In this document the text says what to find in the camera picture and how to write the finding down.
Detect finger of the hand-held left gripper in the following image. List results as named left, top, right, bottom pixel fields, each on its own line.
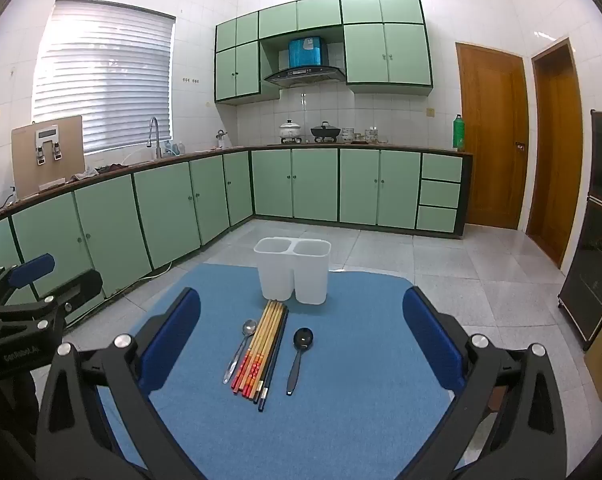
left=0, top=269, right=104, bottom=331
left=0, top=254, right=57, bottom=307

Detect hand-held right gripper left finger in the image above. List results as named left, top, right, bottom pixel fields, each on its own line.
left=35, top=287, right=217, bottom=480

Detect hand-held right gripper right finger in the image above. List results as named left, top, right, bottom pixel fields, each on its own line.
left=402, top=286, right=568, bottom=480

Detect red printed bamboo chopstick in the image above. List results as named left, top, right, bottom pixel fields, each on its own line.
left=248, top=301, right=283, bottom=399
left=236, top=300, right=277, bottom=394
left=230, top=300, right=274, bottom=392
left=243, top=301, right=281, bottom=397

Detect silver metal spoon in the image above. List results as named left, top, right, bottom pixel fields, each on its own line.
left=223, top=319, right=258, bottom=385

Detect black chopstick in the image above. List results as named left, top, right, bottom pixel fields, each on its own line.
left=258, top=304, right=288, bottom=412
left=265, top=305, right=290, bottom=399

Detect black plastic spoon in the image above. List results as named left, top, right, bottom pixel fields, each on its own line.
left=286, top=328, right=315, bottom=396

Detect white two-compartment utensil holder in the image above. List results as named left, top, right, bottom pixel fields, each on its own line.
left=253, top=236, right=332, bottom=307

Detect blue table mat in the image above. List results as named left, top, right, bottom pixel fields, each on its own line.
left=94, top=262, right=462, bottom=480

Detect dark cloth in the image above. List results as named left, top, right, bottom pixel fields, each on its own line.
left=70, top=164, right=113, bottom=181

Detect metal kitchen faucet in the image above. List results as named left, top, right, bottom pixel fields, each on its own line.
left=148, top=116, right=163, bottom=160

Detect black glass-front cabinet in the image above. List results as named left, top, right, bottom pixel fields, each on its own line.
left=557, top=109, right=602, bottom=351

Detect green base cabinets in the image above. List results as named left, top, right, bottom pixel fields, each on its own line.
left=0, top=145, right=474, bottom=328

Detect white window blind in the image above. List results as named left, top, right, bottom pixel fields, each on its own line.
left=32, top=0, right=176, bottom=155

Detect wooden door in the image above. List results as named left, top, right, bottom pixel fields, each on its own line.
left=455, top=41, right=526, bottom=231
left=526, top=36, right=584, bottom=269

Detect black wok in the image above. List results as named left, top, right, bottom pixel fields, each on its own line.
left=310, top=121, right=342, bottom=142

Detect range hood with blue film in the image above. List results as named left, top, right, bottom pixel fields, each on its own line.
left=263, top=36, right=347, bottom=89

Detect green wall cabinets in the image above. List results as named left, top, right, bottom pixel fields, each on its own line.
left=214, top=0, right=434, bottom=106

